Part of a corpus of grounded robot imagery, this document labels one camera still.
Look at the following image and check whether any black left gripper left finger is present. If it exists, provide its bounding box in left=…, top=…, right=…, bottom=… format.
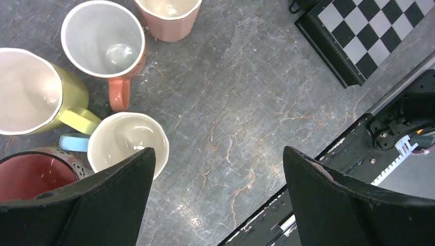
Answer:
left=1, top=148, right=156, bottom=245

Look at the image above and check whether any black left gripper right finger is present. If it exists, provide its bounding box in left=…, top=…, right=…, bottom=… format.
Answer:
left=283, top=146, right=434, bottom=245

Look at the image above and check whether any light blue hexagonal mug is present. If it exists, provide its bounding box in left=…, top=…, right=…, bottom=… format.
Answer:
left=59, top=112, right=170, bottom=179

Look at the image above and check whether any pink patterned mug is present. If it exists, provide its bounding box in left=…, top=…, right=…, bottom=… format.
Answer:
left=1, top=147, right=94, bottom=202

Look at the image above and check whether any salmon floral mug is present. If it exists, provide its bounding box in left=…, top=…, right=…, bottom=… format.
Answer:
left=61, top=1, right=146, bottom=112

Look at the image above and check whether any light pink hexagonal mug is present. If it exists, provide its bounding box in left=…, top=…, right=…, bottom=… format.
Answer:
left=134, top=0, right=202, bottom=43

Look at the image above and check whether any pale yellow mug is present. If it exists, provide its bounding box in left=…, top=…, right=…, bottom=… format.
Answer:
left=1, top=48, right=101, bottom=135

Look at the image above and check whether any checkerboard calibration board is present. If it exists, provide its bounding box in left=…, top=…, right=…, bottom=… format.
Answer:
left=295, top=0, right=434, bottom=88

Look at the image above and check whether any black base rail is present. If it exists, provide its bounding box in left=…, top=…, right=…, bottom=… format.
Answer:
left=222, top=68, right=434, bottom=245

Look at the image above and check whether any aluminium slotted rail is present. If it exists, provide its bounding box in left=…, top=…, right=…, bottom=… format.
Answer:
left=371, top=134, right=434, bottom=186

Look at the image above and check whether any black wire dish rack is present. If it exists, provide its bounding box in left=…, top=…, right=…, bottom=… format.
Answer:
left=289, top=0, right=320, bottom=14

